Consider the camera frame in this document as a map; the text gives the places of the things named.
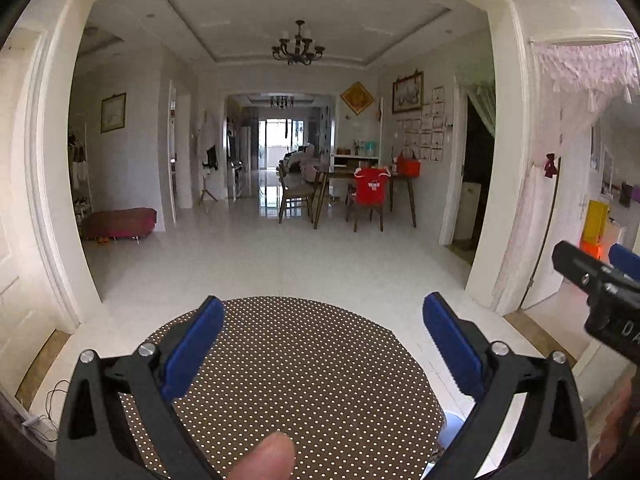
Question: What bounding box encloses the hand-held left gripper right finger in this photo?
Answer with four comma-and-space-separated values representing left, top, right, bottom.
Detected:
415, 292, 590, 480

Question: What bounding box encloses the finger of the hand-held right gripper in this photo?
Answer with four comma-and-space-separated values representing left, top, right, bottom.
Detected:
608, 243, 640, 281
552, 240, 640, 295

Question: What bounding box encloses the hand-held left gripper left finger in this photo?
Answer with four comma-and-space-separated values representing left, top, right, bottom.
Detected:
54, 295, 231, 480

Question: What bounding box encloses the light blue trash bin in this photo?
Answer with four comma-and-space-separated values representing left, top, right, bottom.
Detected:
434, 412, 469, 462

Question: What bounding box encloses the person's left hand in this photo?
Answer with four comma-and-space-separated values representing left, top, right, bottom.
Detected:
227, 432, 296, 480

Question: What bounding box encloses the white door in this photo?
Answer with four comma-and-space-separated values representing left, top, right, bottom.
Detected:
519, 110, 602, 312

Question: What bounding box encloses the yellow box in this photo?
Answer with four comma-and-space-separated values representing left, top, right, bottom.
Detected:
582, 199, 611, 244

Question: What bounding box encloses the brown doormat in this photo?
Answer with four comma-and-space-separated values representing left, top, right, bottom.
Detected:
446, 239, 474, 267

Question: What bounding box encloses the white appliance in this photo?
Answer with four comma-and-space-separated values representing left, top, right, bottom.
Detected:
459, 181, 482, 241

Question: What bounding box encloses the round polka dot table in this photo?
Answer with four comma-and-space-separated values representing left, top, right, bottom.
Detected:
120, 296, 447, 480

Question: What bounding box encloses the red upholstered bench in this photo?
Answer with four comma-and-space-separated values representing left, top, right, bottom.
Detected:
81, 207, 158, 241

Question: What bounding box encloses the wooden dining chair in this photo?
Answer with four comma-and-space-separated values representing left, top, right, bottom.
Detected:
277, 164, 316, 225
345, 167, 386, 234

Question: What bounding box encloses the red shirt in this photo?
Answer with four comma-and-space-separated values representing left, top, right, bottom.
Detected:
353, 167, 391, 207

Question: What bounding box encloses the green patterned curtain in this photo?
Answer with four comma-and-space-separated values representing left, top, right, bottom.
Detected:
462, 79, 496, 137

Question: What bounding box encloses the pink lace curtain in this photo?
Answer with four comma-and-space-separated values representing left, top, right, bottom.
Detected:
491, 39, 640, 312

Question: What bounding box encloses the red basket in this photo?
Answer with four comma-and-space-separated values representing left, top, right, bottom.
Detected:
395, 147, 422, 177

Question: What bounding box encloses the tripod clothes stand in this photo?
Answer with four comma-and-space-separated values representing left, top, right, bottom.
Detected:
197, 109, 220, 206

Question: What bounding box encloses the white coat rack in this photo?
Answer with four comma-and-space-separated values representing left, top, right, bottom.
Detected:
67, 122, 94, 226

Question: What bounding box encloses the wooden dining table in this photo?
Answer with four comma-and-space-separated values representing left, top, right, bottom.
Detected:
312, 167, 419, 231

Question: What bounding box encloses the white sideboard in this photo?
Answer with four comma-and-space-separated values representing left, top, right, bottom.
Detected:
329, 152, 384, 196

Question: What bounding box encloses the grey massage chair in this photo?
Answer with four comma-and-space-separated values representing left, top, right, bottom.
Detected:
282, 143, 321, 181

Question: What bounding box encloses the gold framed painting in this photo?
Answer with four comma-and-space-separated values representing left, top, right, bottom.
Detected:
391, 70, 425, 115

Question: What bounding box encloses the small framed picture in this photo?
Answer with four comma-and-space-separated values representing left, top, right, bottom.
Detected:
100, 92, 127, 134

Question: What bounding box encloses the large black chandelier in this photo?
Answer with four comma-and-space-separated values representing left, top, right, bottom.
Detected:
271, 20, 326, 66

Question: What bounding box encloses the black floor cable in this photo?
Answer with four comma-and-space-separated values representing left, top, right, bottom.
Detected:
30, 379, 71, 444

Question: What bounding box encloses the group of wall certificates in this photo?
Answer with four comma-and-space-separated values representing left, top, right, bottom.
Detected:
396, 85, 446, 164

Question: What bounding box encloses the red gold diamond wall decoration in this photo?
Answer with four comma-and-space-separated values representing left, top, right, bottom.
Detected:
339, 80, 375, 116

